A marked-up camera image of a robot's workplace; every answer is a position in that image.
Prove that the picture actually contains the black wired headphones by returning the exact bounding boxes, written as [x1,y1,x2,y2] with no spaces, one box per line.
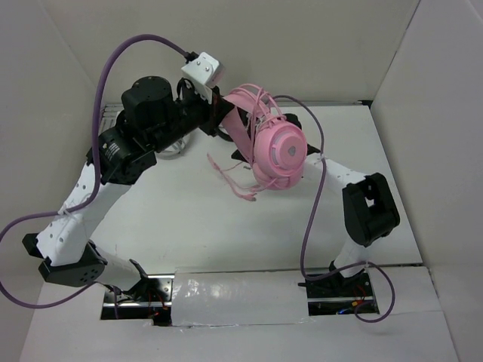
[216,128,233,143]

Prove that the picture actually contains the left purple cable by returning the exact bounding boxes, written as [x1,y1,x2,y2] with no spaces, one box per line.
[0,32,189,310]

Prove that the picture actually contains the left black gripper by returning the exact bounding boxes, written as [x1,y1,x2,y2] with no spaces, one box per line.
[149,81,234,154]

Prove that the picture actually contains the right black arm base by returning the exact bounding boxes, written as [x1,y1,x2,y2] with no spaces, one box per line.
[297,270,379,317]

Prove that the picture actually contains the grey white headphones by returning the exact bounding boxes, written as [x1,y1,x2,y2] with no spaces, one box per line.
[156,135,190,159]

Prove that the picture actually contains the pink wired headphones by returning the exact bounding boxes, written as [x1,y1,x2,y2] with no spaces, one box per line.
[207,84,308,201]

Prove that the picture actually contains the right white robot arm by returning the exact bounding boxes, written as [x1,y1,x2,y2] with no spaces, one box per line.
[300,145,400,296]

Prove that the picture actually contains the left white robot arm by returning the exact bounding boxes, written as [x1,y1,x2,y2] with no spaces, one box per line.
[22,76,234,301]

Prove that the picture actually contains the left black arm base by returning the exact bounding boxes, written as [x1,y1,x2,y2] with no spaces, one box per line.
[100,265,174,327]

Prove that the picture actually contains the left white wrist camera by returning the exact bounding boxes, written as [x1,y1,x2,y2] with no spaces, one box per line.
[181,52,225,104]

